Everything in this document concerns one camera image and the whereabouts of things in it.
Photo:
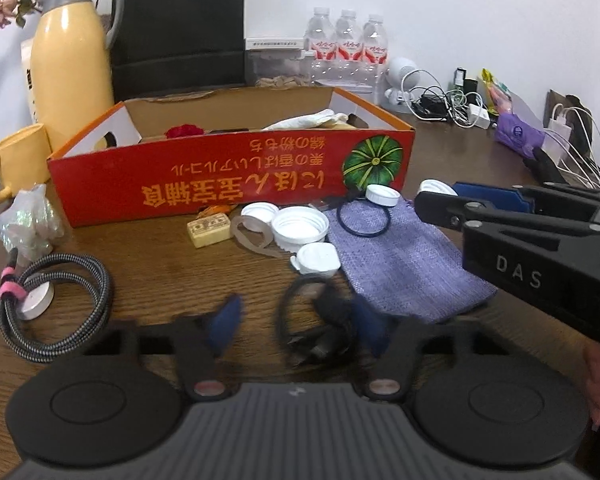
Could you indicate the white cloth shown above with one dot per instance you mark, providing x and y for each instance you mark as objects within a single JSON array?
[{"x": 305, "y": 119}]

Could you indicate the beige wrapped block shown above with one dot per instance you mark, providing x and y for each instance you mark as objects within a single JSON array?
[{"x": 209, "y": 230}]

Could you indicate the large white bottle cap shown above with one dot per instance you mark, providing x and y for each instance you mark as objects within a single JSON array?
[{"x": 300, "y": 225}]

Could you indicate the white round gadget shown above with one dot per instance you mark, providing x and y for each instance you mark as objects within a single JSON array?
[{"x": 400, "y": 75}]

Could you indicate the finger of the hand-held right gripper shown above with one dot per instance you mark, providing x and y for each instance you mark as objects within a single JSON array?
[
  {"x": 490, "y": 197},
  {"x": 445, "y": 207}
]

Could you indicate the white charger plug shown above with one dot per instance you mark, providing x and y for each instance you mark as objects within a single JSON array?
[{"x": 479, "y": 117}]

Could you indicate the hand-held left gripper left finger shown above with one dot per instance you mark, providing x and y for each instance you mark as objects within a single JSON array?
[{"x": 225, "y": 322}]

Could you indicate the clear snack container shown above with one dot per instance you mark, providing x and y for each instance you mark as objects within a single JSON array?
[{"x": 275, "y": 70}]

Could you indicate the orange candy wrapper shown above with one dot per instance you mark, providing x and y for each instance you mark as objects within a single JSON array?
[{"x": 213, "y": 210}]

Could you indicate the white charging puck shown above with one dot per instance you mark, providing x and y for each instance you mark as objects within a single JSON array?
[{"x": 36, "y": 302}]

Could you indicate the black paper bag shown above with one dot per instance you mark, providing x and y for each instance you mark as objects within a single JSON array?
[{"x": 180, "y": 25}]

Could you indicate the iridescent plastic wrap ball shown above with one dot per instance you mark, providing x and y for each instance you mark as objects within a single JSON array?
[{"x": 27, "y": 220}]

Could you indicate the red cardboard box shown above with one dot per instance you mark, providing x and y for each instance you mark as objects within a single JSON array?
[{"x": 130, "y": 180}]

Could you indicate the person's right hand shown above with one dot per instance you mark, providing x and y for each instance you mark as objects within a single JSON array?
[{"x": 597, "y": 385}]

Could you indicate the purple woven cloth pouch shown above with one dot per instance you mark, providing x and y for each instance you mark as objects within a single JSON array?
[{"x": 410, "y": 265}]

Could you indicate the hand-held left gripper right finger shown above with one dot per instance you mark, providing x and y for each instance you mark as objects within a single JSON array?
[{"x": 371, "y": 325}]

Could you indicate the yellow mug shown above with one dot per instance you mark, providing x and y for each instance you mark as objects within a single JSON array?
[{"x": 22, "y": 160}]

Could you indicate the yellow green snack packets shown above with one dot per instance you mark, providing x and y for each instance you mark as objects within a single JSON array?
[{"x": 497, "y": 90}]

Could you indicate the black folding umbrella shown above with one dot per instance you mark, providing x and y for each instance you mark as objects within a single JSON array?
[{"x": 542, "y": 165}]

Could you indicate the small white bottle cap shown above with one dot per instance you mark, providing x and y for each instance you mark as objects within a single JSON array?
[
  {"x": 436, "y": 186},
  {"x": 382, "y": 194},
  {"x": 316, "y": 258},
  {"x": 260, "y": 215}
]

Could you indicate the purple soft case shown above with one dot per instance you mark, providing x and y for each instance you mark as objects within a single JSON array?
[{"x": 517, "y": 132}]

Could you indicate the yellow thermos jug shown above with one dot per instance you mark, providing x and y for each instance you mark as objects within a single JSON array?
[{"x": 70, "y": 70}]

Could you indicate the white milk carton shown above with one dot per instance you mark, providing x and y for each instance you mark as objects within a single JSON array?
[{"x": 30, "y": 85}]

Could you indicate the red artificial rose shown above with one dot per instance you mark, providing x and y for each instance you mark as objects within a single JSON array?
[{"x": 184, "y": 131}]

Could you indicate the clear water bottle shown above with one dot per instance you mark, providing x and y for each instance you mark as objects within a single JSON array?
[
  {"x": 375, "y": 47},
  {"x": 348, "y": 42},
  {"x": 321, "y": 40}
]

